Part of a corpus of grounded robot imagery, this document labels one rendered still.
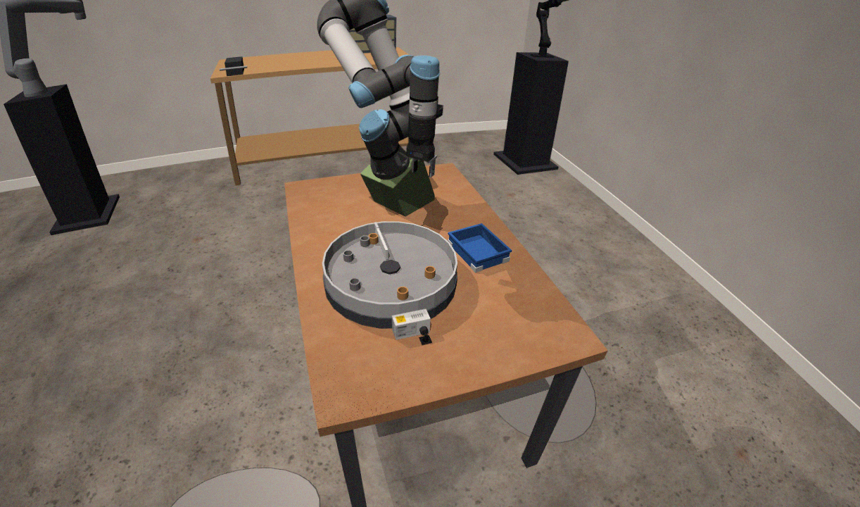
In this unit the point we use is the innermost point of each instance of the blue crate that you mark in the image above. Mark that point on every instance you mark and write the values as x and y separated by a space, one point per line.
479 247

